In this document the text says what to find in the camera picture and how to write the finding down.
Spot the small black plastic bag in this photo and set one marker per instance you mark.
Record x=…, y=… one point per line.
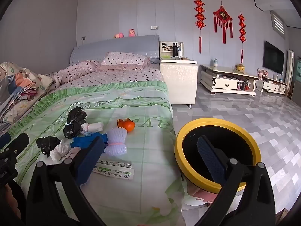
x=47, y=143

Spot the white wall socket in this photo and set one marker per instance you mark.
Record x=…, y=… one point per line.
x=154, y=27

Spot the white wrapper with green label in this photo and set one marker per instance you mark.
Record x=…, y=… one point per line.
x=112, y=169

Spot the blue rubber glove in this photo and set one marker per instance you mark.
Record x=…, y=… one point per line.
x=82, y=142

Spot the white nightstand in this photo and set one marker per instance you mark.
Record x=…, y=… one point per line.
x=178, y=82

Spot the yellow toy figure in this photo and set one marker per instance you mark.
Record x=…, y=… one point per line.
x=240, y=68

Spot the long red knot decoration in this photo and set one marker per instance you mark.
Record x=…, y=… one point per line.
x=199, y=16
x=241, y=28

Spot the pink toy figures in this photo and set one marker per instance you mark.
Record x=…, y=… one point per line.
x=259, y=74

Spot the white foam fruit net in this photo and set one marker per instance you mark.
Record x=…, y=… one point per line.
x=116, y=143

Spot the large black plastic bag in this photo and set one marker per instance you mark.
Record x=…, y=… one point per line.
x=74, y=120

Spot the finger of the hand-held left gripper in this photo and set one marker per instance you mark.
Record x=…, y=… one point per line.
x=3, y=140
x=20, y=142

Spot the small white tv cabinet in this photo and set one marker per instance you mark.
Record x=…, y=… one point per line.
x=270, y=87

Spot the pink dotted bed sheet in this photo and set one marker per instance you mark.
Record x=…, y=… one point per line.
x=131, y=76

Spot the black thermos bottle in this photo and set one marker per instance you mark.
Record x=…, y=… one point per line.
x=175, y=50

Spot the small pale blue bottle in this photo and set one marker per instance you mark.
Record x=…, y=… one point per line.
x=215, y=63

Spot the clutter under cabinet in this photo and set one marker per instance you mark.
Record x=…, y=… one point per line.
x=244, y=85

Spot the orange peel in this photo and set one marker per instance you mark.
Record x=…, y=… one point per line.
x=128, y=126

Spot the white tissue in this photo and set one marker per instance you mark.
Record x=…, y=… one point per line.
x=93, y=127
x=60, y=151

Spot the yellow round bin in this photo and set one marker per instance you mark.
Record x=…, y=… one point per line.
x=188, y=167

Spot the louvred window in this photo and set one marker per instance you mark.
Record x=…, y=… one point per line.
x=278, y=24

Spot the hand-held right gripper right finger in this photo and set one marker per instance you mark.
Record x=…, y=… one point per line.
x=211, y=160

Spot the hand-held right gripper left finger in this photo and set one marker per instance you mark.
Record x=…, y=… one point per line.
x=90, y=162

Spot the white cup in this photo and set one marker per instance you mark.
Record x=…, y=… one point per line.
x=180, y=54

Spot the pink dotted quilt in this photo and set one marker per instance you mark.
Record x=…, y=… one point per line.
x=70, y=71

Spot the green floral bedspread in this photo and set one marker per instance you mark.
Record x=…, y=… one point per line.
x=141, y=103

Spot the bed with grey headboard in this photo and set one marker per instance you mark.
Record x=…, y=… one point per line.
x=117, y=44

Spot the large white tv cabinet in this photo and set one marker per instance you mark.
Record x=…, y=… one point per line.
x=223, y=83

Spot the white standing air conditioner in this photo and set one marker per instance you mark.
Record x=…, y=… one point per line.
x=290, y=70

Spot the green fish tank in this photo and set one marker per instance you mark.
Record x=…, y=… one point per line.
x=298, y=68

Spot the wall mounted television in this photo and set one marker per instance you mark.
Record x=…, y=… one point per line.
x=272, y=57

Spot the brown side cabinet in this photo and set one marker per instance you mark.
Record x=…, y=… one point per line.
x=296, y=90

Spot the pink dotted pillow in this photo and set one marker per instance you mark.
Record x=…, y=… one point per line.
x=122, y=60

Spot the red diamond tassel decoration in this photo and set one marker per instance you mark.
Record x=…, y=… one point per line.
x=222, y=15

